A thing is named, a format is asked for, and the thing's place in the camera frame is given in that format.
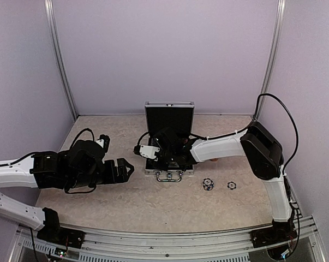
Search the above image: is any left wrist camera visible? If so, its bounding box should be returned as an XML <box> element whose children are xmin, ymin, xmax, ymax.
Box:
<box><xmin>96</xmin><ymin>134</ymin><xmax>110</xmax><ymax>153</ymax></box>

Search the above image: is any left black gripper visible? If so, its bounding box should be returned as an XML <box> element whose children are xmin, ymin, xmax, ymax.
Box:
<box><xmin>67</xmin><ymin>157</ymin><xmax>134</xmax><ymax>188</ymax></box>

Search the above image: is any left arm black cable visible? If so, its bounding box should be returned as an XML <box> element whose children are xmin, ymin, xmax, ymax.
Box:
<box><xmin>64</xmin><ymin>128</ymin><xmax>110</xmax><ymax>194</ymax></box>

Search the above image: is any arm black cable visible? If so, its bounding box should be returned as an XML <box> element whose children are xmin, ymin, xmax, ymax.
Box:
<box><xmin>64</xmin><ymin>128</ymin><xmax>110</xmax><ymax>194</ymax></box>
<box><xmin>190</xmin><ymin>93</ymin><xmax>300</xmax><ymax>175</ymax></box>

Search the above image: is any front aluminium rail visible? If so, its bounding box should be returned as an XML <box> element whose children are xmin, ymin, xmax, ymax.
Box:
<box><xmin>7</xmin><ymin>216</ymin><xmax>329</xmax><ymax>261</ymax></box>

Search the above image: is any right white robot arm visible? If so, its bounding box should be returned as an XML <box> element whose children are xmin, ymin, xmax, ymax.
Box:
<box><xmin>155</xmin><ymin>122</ymin><xmax>292</xmax><ymax>242</ymax></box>

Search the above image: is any left aluminium frame post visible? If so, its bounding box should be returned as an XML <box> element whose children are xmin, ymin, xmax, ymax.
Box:
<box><xmin>44</xmin><ymin>0</ymin><xmax>79</xmax><ymax>121</ymax></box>

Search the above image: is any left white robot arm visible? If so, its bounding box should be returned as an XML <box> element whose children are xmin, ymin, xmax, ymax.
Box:
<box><xmin>0</xmin><ymin>138</ymin><xmax>135</xmax><ymax>243</ymax></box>

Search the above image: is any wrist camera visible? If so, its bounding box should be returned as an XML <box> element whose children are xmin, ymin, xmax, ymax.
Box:
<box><xmin>96</xmin><ymin>134</ymin><xmax>110</xmax><ymax>153</ymax></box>
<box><xmin>133</xmin><ymin>127</ymin><xmax>180</xmax><ymax>160</ymax></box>

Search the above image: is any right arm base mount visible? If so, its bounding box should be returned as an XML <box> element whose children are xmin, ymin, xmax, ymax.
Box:
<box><xmin>250</xmin><ymin>209</ymin><xmax>298</xmax><ymax>248</ymax></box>

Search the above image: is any aluminium poker case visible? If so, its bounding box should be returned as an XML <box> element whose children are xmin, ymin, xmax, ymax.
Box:
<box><xmin>144</xmin><ymin>101</ymin><xmax>195</xmax><ymax>183</ymax></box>

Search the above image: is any right aluminium frame post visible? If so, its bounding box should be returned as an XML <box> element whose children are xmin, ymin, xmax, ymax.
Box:
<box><xmin>254</xmin><ymin>0</ymin><xmax>286</xmax><ymax>119</ymax></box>

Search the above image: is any blue white poker chip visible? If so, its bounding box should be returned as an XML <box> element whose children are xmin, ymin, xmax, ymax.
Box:
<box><xmin>228</xmin><ymin>181</ymin><xmax>237</xmax><ymax>190</ymax></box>

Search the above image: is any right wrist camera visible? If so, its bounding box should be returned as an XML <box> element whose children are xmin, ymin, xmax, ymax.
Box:
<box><xmin>133</xmin><ymin>127</ymin><xmax>180</xmax><ymax>160</ymax></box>

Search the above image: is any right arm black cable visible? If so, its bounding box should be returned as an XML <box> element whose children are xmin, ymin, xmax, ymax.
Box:
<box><xmin>190</xmin><ymin>93</ymin><xmax>300</xmax><ymax>175</ymax></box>

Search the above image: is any aluminium frame post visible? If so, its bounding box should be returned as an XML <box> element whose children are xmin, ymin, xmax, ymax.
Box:
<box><xmin>254</xmin><ymin>0</ymin><xmax>286</xmax><ymax>119</ymax></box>
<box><xmin>44</xmin><ymin>0</ymin><xmax>79</xmax><ymax>121</ymax></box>

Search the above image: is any blue white chip stack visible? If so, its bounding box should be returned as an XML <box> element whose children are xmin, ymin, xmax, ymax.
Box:
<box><xmin>202</xmin><ymin>178</ymin><xmax>214</xmax><ymax>191</ymax></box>

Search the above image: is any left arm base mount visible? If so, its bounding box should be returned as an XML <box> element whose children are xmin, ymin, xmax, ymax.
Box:
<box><xmin>37</xmin><ymin>207</ymin><xmax>85</xmax><ymax>249</ymax></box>

